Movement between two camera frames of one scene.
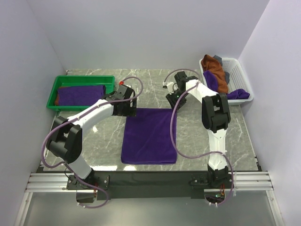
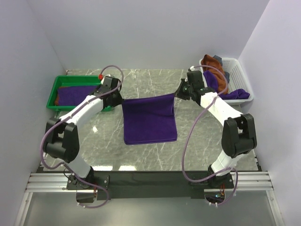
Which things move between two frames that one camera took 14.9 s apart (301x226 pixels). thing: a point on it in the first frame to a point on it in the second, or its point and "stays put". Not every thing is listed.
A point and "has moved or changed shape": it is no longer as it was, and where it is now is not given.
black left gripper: x=130 y=111 to x=119 y=100
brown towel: x=56 y=101 stays put
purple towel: x=81 y=95 stays put
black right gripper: x=170 y=98 to x=179 y=93
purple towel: x=146 y=138 has moved or changed shape
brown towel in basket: x=209 y=63 stays put
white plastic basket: x=238 y=79 stays put
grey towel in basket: x=226 y=73 stays put
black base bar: x=150 y=185 stays put
